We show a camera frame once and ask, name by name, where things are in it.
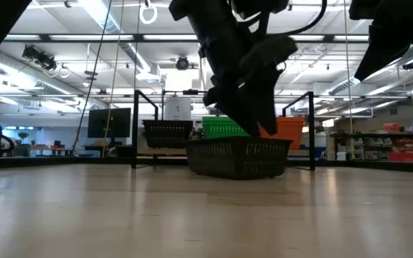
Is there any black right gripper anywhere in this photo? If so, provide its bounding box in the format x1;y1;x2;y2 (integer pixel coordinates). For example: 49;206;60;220
348;0;413;82

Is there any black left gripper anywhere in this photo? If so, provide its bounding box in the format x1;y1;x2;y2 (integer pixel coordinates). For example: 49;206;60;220
199;34;299;138

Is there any black round ceiling lamp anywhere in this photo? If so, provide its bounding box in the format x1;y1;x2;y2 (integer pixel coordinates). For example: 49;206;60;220
175;55;191;71

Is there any storage rack with bins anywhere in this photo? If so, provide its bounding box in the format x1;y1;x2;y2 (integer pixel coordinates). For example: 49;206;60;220
330;121;413;163

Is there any black television screen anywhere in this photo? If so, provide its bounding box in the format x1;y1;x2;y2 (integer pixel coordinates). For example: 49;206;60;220
87;107;132;139

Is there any wooden background table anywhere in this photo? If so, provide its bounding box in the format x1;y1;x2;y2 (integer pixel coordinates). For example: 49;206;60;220
30;144;75;158

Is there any black ceiling spotlight cluster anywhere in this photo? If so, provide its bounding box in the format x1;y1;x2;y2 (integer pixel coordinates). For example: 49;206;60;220
22;44;57;72

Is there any black left wrist camera cable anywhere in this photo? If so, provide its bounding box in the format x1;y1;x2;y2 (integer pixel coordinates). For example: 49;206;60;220
262;0;328;37

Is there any black metal shelf end frame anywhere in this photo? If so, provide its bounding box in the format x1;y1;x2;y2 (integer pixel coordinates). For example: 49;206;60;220
130;89;160;170
282;90;315;172

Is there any pale hanging rope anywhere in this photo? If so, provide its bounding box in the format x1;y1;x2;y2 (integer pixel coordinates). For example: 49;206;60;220
101;0;125;157

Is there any white hanging ring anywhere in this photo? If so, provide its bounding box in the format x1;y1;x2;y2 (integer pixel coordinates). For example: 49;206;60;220
138;1;158;25

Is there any long black hanging cable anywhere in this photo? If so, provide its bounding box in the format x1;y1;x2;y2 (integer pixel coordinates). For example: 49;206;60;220
72;0;113;153

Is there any black aluminium rig frame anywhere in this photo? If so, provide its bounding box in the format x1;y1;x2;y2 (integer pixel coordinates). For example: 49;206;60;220
0;154;413;176

